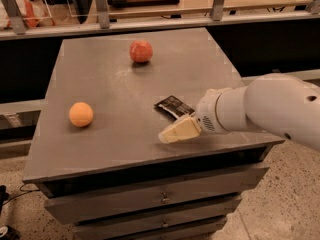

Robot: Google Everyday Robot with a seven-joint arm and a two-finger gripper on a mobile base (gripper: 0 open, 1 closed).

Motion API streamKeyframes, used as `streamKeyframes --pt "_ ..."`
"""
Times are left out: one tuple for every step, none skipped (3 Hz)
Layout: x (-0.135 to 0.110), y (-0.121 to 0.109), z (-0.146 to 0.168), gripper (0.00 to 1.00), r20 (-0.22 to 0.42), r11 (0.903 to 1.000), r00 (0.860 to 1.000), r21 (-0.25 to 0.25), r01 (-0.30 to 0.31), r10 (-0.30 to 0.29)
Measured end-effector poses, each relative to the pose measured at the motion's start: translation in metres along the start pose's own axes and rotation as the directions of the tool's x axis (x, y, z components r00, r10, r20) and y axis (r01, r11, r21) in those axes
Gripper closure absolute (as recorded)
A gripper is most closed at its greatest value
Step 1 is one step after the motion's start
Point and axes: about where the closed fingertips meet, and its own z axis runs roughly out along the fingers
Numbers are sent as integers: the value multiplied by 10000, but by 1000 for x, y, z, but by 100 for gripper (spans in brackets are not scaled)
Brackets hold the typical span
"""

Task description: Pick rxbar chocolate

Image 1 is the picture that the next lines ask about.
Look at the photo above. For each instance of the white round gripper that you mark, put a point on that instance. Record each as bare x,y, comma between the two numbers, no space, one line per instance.
207,110

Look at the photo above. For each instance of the black rxbar chocolate wrapper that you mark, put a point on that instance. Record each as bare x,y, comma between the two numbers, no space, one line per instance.
173,107

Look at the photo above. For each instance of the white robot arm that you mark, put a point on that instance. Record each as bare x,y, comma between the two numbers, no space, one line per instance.
280,104

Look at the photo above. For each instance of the grey drawer cabinet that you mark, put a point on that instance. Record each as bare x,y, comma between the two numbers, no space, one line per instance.
121,146

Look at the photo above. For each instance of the middle drawer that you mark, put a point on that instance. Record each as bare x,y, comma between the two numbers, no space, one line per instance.
158,219

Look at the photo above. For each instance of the drawer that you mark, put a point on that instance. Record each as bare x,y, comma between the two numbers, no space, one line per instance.
136,197
179,231
158,219

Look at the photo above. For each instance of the red apple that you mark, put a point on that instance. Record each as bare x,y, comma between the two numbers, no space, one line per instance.
140,51

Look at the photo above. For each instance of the orange fruit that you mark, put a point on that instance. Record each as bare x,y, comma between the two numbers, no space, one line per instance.
80,114

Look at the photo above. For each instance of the bottom drawer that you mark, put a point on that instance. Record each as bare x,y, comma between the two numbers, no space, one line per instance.
179,231

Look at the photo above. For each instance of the dark roll on shelf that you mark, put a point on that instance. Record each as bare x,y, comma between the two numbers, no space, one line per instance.
129,3

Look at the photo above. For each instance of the top drawer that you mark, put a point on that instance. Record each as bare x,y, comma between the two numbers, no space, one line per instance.
136,197

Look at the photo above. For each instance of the metal railing frame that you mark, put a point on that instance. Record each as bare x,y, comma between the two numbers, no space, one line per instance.
188,13

